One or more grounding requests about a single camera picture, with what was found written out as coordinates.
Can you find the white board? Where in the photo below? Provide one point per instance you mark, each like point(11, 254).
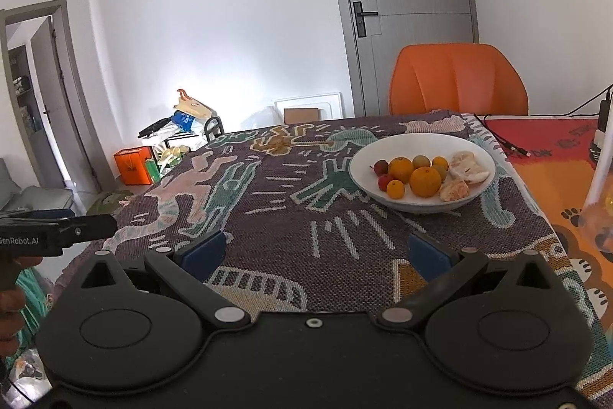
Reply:
point(306, 100)

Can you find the green bag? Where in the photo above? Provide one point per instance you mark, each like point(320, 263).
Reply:
point(110, 201)

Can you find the open grey door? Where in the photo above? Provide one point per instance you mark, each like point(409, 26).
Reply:
point(52, 102)

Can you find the pink-orange peeled pomelo piece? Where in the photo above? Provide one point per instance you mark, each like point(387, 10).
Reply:
point(455, 191)

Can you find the cardboard box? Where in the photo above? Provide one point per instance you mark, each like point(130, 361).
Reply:
point(300, 115)

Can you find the printed figure blanket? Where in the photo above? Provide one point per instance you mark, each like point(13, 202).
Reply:
point(287, 217)

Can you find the white bowl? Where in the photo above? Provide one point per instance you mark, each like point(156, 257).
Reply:
point(416, 205)

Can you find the orange paw-print mat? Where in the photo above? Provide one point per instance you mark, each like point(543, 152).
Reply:
point(550, 169)

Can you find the blue bag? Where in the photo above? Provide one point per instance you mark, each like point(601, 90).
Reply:
point(183, 121)

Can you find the small red fruit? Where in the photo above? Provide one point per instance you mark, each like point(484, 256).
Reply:
point(381, 168)
point(384, 183)

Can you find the small green fruit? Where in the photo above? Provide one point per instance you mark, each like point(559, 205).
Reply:
point(441, 173)

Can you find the medium orange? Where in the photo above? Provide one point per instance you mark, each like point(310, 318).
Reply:
point(401, 168)

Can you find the black flat item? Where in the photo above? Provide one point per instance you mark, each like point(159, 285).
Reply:
point(154, 127)

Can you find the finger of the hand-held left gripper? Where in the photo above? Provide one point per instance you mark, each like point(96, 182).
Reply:
point(33, 215)
point(88, 226)

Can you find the pale peeled pomelo piece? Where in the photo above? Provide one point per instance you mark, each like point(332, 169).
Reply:
point(463, 160)
point(475, 175)

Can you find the black rack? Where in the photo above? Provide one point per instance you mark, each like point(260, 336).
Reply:
point(213, 126)

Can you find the orange chair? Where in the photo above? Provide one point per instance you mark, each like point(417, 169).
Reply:
point(455, 78)

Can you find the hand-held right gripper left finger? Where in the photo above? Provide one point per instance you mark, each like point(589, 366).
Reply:
point(206, 253)

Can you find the small orange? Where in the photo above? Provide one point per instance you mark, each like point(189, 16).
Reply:
point(439, 161)
point(395, 189)

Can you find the brown paper bag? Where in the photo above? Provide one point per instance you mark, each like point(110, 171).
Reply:
point(191, 104)

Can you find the black and white charger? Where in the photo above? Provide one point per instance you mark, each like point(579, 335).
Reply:
point(604, 114)

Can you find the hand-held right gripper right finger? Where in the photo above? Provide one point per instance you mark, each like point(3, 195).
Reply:
point(428, 253)

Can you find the person's left hand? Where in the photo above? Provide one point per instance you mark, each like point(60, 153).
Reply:
point(9, 308)

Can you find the grey sofa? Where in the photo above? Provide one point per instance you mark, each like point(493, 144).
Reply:
point(28, 198)

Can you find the large orange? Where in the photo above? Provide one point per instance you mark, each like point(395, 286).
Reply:
point(425, 182)

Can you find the yellow-brown round fruit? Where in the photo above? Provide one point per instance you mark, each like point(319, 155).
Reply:
point(421, 161)

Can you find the green box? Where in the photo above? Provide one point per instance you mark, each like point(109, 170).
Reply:
point(153, 170)

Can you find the clear plastic container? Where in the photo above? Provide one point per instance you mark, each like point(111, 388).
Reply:
point(596, 229)

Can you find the yellow-white plastic bags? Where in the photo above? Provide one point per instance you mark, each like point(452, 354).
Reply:
point(173, 155)

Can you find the orange box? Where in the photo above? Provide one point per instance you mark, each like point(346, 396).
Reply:
point(131, 167)

